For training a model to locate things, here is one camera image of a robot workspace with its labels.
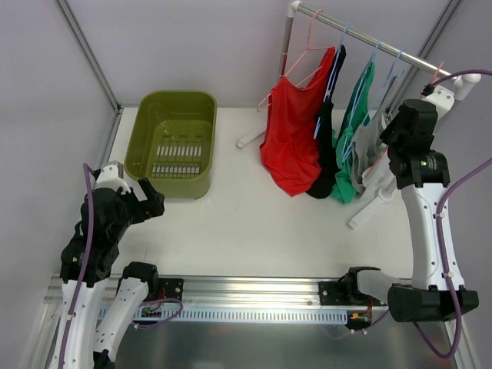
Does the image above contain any grey tank top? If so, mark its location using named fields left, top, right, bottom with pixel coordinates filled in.
left=351, top=114, right=387, bottom=195

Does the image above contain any pink wire hanger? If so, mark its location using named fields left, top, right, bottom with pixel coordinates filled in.
left=361, top=60, right=447, bottom=181

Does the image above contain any white tank top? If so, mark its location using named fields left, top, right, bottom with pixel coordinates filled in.
left=362, top=151, right=394, bottom=197

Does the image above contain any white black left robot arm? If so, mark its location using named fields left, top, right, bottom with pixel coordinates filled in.
left=50, top=178, right=165, bottom=368

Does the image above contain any green tank top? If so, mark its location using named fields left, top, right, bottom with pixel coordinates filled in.
left=331, top=60, right=376, bottom=204

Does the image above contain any black tank top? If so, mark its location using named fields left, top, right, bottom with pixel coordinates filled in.
left=307, top=45, right=347, bottom=199

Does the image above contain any pink hanger with red top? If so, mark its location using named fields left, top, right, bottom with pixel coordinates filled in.
left=257, top=8, right=325, bottom=113

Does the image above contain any red tank top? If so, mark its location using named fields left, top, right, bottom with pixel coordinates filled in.
left=260, top=47, right=336, bottom=197

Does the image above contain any olive green plastic basket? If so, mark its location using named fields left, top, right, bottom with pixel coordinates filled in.
left=124, top=90, right=217, bottom=199

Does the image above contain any silver white clothes rack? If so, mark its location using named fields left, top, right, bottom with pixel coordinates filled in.
left=235, top=0, right=482, bottom=231

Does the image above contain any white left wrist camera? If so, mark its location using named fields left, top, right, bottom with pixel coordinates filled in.
left=92, top=161, right=130, bottom=194

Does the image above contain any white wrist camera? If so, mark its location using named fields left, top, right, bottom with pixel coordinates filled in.
left=92, top=161, right=130, bottom=194
left=421, top=84, right=455, bottom=118

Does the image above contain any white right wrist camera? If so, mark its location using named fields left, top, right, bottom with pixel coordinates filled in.
left=421, top=84, right=455, bottom=118

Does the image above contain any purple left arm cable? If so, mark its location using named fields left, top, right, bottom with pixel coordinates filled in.
left=57, top=163, right=97, bottom=369

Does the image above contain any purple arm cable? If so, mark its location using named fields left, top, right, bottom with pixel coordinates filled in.
left=413, top=68, right=492, bottom=361
left=57, top=163, right=97, bottom=369

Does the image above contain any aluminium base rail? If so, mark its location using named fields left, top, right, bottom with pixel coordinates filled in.
left=45, top=274, right=386, bottom=311

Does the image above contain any white slotted cable duct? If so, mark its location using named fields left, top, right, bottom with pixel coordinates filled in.
left=94, top=305, right=349, bottom=324

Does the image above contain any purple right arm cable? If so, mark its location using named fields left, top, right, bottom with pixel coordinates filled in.
left=413, top=68, right=492, bottom=361

